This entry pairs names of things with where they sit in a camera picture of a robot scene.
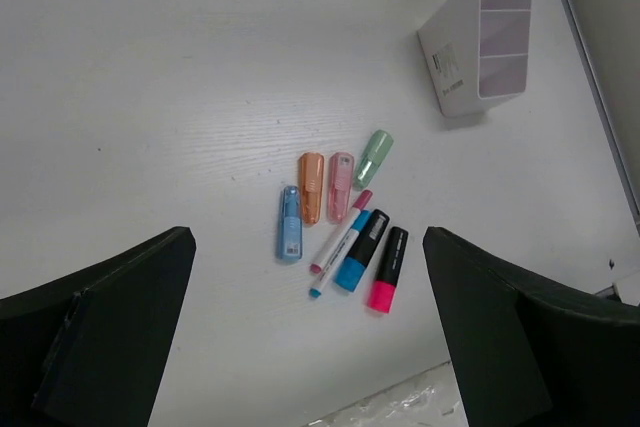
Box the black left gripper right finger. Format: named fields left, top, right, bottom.
left=423, top=227, right=639, bottom=426

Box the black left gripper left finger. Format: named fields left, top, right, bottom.
left=1, top=227, right=196, bottom=426

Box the black highlighter pink cap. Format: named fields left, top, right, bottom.
left=368, top=226, right=409, bottom=314

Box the black highlighter blue cap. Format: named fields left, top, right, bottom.
left=334, top=209, right=390, bottom=292

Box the white marker blue cap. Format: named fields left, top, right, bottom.
left=309, top=210, right=371, bottom=299

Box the white marker pink cap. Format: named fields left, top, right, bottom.
left=310, top=190, right=373, bottom=274

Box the blue correction tape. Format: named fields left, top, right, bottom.
left=276, top=185, right=303, bottom=263

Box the pink correction tape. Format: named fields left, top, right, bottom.
left=328, top=152, right=354, bottom=223

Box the green correction tape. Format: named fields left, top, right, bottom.
left=353, top=130, right=394, bottom=190

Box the orange correction tape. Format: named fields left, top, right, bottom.
left=299, top=152, right=324, bottom=225

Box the white three-compartment organizer box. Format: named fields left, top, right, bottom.
left=418, top=0, right=532, bottom=118

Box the aluminium rail right side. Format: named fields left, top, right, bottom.
left=561, top=0, right=639, bottom=230

